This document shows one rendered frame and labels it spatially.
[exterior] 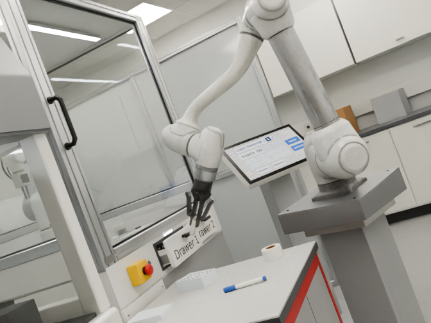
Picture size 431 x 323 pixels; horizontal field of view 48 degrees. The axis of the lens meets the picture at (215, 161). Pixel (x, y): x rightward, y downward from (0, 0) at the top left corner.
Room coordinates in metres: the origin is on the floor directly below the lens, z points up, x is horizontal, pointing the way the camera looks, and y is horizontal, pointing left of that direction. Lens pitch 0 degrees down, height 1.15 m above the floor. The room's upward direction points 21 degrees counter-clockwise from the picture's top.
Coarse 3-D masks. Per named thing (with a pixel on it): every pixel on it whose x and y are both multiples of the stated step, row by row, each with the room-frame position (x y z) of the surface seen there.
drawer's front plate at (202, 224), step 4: (208, 212) 2.40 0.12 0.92; (212, 216) 2.43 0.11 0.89; (200, 220) 2.29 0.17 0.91; (208, 220) 2.37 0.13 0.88; (212, 220) 2.41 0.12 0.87; (188, 224) 2.17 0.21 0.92; (200, 224) 2.27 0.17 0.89; (204, 224) 2.31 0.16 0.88; (208, 224) 2.36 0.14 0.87; (212, 224) 2.40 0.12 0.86; (200, 228) 2.26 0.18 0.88; (208, 228) 2.34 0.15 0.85; (212, 228) 2.38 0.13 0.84; (216, 228) 2.42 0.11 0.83; (200, 232) 2.25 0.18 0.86; (204, 232) 2.28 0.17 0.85; (208, 232) 2.33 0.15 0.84; (212, 232) 2.37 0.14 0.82; (200, 236) 2.23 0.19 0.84; (204, 236) 2.27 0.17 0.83
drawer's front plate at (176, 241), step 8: (184, 232) 2.01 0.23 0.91; (168, 240) 1.87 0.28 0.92; (176, 240) 1.93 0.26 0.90; (184, 240) 1.99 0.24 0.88; (200, 240) 2.12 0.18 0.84; (168, 248) 1.86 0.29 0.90; (176, 248) 1.91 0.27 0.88; (184, 248) 1.97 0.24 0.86; (192, 248) 2.03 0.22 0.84; (168, 256) 1.86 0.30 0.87; (184, 256) 1.94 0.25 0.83; (176, 264) 1.87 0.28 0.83
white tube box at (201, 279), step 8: (192, 272) 1.75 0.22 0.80; (200, 272) 1.71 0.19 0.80; (208, 272) 1.66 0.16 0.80; (216, 272) 1.69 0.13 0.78; (184, 280) 1.69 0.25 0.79; (192, 280) 1.64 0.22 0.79; (200, 280) 1.62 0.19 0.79; (208, 280) 1.64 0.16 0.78; (184, 288) 1.68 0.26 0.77; (192, 288) 1.65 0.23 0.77; (200, 288) 1.63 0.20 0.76
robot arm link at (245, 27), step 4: (244, 12) 1.82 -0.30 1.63; (244, 16) 1.83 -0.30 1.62; (244, 20) 1.84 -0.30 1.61; (244, 24) 1.87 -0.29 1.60; (248, 24) 1.84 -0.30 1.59; (244, 28) 1.86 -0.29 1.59; (248, 28) 1.85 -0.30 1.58; (252, 28) 1.84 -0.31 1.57; (248, 32) 1.85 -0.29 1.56; (252, 32) 1.85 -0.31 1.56; (256, 32) 1.85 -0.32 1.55; (260, 36) 1.86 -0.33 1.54
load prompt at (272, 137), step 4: (268, 136) 2.89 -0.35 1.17; (272, 136) 2.90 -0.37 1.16; (256, 140) 2.86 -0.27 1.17; (260, 140) 2.86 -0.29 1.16; (264, 140) 2.86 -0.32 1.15; (268, 140) 2.86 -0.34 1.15; (272, 140) 2.87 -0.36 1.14; (244, 144) 2.82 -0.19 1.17; (248, 144) 2.82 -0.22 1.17; (252, 144) 2.83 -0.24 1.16; (256, 144) 2.83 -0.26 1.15; (260, 144) 2.83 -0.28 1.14; (236, 148) 2.79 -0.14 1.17; (240, 148) 2.79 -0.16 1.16; (244, 148) 2.80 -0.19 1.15; (248, 148) 2.80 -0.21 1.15; (252, 148) 2.80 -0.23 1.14; (236, 152) 2.77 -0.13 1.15; (240, 152) 2.77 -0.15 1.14
